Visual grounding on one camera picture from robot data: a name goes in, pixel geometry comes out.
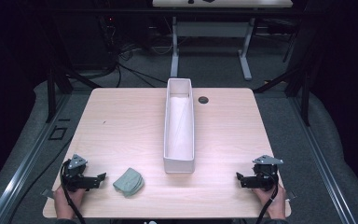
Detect black metal stand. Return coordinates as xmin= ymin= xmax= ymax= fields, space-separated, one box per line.
xmin=253 ymin=59 xmax=312 ymax=127
xmin=44 ymin=59 xmax=102 ymax=124

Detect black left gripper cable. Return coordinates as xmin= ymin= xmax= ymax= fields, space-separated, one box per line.
xmin=60 ymin=159 xmax=88 ymax=224

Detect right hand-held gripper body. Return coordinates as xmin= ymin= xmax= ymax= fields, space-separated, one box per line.
xmin=247 ymin=154 xmax=284 ymax=192

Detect green cloth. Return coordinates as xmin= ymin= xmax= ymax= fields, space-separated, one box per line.
xmin=112 ymin=167 xmax=145 ymax=198

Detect person's right hand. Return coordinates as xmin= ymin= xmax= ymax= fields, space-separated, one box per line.
xmin=252 ymin=183 xmax=287 ymax=220

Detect person's left hand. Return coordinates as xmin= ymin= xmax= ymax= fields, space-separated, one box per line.
xmin=53 ymin=185 xmax=87 ymax=220

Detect long white storage box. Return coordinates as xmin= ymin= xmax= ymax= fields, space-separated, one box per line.
xmin=162 ymin=77 xmax=196 ymax=175

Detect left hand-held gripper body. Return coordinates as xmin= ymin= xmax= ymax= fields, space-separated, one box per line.
xmin=62 ymin=153 xmax=102 ymax=192

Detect black floor cables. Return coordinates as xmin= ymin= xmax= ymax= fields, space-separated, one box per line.
xmin=97 ymin=15 xmax=173 ymax=89

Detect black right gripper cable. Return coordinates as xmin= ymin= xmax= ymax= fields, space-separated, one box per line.
xmin=255 ymin=170 xmax=280 ymax=224

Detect white desk with grey legs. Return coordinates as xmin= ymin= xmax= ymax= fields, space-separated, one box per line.
xmin=151 ymin=0 xmax=294 ymax=82

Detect aluminium floor rail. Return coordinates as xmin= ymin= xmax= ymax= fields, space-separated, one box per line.
xmin=0 ymin=92 xmax=73 ymax=224
xmin=287 ymin=96 xmax=358 ymax=224

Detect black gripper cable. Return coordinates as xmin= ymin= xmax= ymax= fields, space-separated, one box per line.
xmin=60 ymin=159 xmax=88 ymax=224
xmin=255 ymin=170 xmax=280 ymax=224

